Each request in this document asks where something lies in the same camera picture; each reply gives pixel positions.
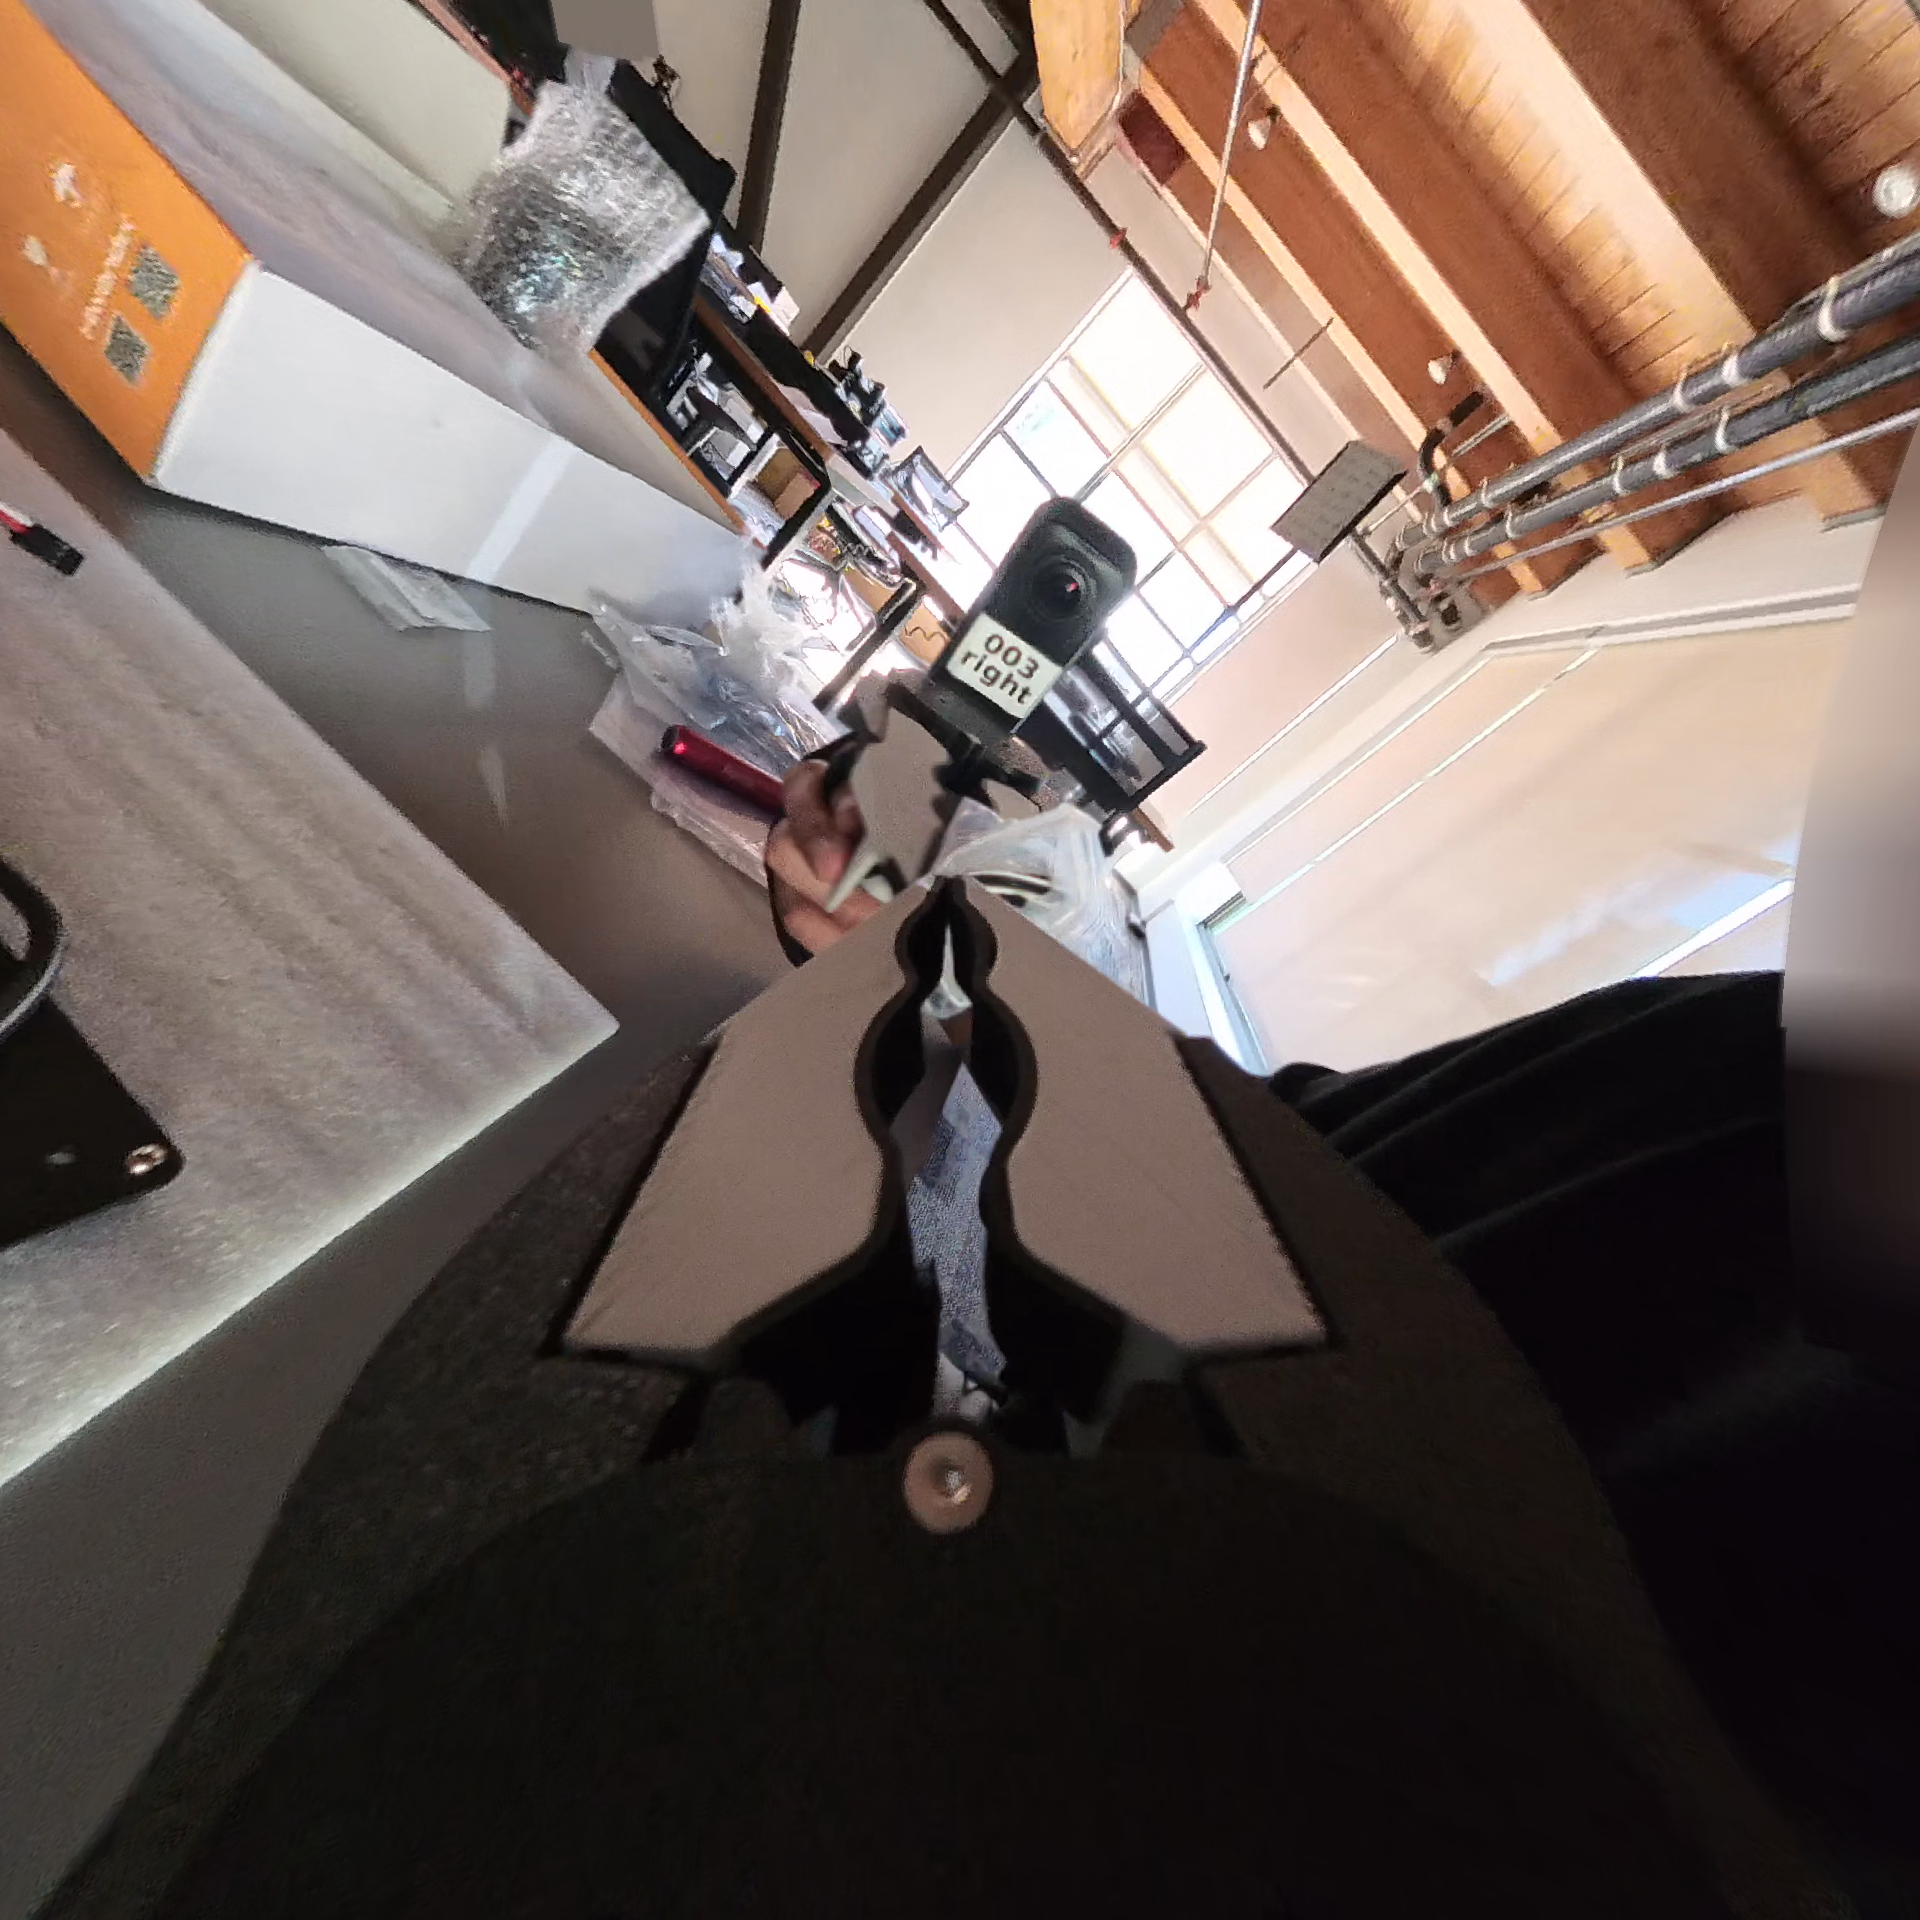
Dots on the ceiling pipes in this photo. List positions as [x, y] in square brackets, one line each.
[1650, 436]

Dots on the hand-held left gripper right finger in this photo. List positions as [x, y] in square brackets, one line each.
[1171, 1202]

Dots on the window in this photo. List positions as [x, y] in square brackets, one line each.
[1185, 452]

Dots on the wooden edged desk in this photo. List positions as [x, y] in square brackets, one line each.
[749, 389]

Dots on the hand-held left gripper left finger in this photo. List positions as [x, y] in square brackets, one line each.
[720, 1202]

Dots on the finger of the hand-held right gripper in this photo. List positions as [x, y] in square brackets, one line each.
[907, 796]

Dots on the pile of clear plastic bags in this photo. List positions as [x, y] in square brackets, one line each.
[705, 675]

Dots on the white foam sheet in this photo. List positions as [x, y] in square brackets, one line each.
[300, 931]

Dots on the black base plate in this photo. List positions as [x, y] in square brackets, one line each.
[59, 1109]

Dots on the bubble wrap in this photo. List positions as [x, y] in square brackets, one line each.
[570, 226]

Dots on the red cylindrical tube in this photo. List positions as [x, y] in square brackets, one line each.
[720, 758]

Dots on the person's right hand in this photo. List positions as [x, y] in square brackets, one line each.
[810, 869]

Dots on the orange white cardboard box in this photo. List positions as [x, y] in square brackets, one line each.
[375, 405]

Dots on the flat clear bag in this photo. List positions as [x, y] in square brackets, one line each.
[404, 588]

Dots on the hanging grey panel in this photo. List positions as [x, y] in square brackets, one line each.
[1335, 503]

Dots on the clear zip bag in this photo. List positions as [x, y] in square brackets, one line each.
[1050, 869]

